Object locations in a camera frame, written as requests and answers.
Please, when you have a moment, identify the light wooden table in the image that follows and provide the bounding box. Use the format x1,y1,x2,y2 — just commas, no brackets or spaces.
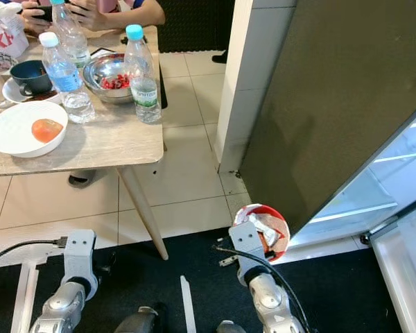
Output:
0,24,165,261

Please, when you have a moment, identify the black foam mat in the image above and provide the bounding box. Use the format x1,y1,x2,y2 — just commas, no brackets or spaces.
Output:
156,0,236,53

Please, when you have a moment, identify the dark blue carpet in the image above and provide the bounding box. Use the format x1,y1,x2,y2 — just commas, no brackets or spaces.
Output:
0,239,416,333

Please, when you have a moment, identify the robot leg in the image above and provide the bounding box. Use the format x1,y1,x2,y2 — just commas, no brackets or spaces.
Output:
114,305,164,333
215,321,247,333

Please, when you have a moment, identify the robot right leg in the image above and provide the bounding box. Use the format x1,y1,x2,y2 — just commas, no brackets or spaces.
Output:
215,321,247,333

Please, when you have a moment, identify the white plastic bag red print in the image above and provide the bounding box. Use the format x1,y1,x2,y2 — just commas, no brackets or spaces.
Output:
0,0,32,70

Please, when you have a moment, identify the teal-capped clear water bottle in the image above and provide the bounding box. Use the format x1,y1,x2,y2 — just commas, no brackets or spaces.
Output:
125,24,162,124
51,0,91,69

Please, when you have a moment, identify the person's right hand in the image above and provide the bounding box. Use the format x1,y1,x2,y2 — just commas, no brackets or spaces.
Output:
21,6,53,35

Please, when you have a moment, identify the steel bowl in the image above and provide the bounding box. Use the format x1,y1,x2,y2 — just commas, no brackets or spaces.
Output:
82,52,139,105

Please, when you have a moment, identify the white bowl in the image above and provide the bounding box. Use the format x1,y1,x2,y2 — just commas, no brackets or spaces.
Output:
0,101,69,158

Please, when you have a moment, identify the white-capped blue-label water bottle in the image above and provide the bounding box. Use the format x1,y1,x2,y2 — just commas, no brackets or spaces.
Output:
38,31,96,124

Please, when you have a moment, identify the orange-red tomato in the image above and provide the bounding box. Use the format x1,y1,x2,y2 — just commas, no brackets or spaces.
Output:
31,119,64,144

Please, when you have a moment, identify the black handheld phone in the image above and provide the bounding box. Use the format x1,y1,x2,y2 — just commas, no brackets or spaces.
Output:
36,3,53,22

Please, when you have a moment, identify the dark blue cup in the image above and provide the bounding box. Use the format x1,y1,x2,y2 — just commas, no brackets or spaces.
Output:
9,60,55,98

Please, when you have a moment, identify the robot left leg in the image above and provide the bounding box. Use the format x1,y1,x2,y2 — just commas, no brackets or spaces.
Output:
114,305,164,333

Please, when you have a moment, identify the person in pink shirt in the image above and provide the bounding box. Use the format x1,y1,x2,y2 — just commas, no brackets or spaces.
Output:
21,0,166,35

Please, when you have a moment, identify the grey slipper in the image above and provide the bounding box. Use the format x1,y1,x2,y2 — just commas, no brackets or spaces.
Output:
67,170,98,188

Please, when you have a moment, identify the brown food piece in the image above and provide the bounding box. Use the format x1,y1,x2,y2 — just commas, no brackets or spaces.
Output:
33,90,60,102

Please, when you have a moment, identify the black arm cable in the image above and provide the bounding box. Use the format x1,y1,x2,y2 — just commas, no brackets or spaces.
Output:
214,243,313,333
0,238,70,269

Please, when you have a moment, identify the red black noodle bowl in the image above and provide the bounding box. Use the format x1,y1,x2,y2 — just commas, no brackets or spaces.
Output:
232,203,291,263

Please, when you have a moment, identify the person's left hand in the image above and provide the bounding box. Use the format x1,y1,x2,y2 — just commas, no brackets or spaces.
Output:
80,0,122,32

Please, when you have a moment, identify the white floor tape strip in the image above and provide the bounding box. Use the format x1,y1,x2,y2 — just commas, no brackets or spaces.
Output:
180,275,198,333
10,260,60,333

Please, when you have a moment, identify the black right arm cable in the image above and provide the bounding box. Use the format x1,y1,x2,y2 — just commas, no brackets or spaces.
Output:
214,243,313,333

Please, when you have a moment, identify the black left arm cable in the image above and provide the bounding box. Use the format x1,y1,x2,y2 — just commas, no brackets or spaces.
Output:
0,238,70,269

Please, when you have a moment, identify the grey fridge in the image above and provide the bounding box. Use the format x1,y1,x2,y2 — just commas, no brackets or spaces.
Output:
239,0,416,248

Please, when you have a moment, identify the white sachet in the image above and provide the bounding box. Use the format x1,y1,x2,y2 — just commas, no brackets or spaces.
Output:
251,215,281,250

